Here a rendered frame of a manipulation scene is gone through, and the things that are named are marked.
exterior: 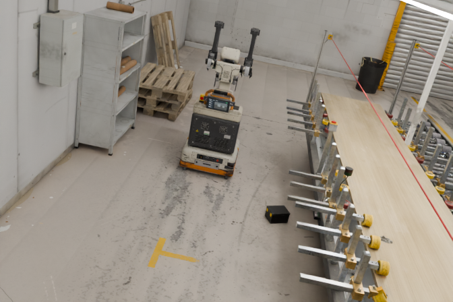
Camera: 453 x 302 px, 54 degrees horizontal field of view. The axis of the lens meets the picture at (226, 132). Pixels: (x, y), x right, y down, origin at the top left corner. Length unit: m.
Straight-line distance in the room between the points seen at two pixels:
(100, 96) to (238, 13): 6.44
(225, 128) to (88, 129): 1.56
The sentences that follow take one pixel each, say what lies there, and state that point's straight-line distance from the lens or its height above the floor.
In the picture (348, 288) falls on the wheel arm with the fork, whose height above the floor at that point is 0.95.
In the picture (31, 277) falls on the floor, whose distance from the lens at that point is 3.73.
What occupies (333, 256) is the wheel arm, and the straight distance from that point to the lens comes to 2.73.
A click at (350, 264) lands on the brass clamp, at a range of 2.73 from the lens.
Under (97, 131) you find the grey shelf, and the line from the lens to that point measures 5.30.
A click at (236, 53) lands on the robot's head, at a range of 5.19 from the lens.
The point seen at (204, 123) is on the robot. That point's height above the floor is 0.60.
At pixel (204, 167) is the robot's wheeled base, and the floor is 0.11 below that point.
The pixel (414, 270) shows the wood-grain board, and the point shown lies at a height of 0.90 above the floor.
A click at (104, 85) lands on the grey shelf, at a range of 5.08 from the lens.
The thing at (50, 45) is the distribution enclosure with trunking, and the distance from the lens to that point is 4.18.
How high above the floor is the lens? 2.47
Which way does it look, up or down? 22 degrees down
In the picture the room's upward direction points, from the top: 11 degrees clockwise
